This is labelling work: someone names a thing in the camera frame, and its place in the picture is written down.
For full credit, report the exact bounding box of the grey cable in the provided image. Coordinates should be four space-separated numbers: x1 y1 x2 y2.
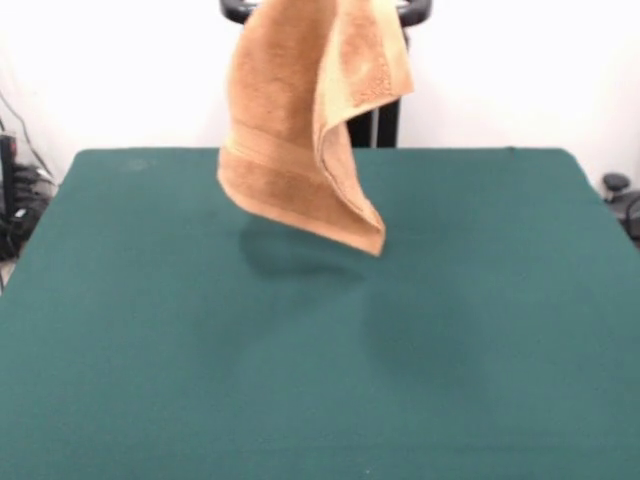
0 92 55 182

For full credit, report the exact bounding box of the dark green table cloth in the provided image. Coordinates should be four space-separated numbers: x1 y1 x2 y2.
0 146 640 480

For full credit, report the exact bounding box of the black cable bundle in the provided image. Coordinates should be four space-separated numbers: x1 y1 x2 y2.
0 163 58 262

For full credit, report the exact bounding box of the tan terry towel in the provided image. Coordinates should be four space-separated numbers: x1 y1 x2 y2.
215 0 418 260

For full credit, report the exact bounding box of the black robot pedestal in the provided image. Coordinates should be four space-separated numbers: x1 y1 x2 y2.
218 0 432 149

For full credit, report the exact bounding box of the black electronics box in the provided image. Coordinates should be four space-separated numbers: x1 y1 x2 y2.
0 132 20 217

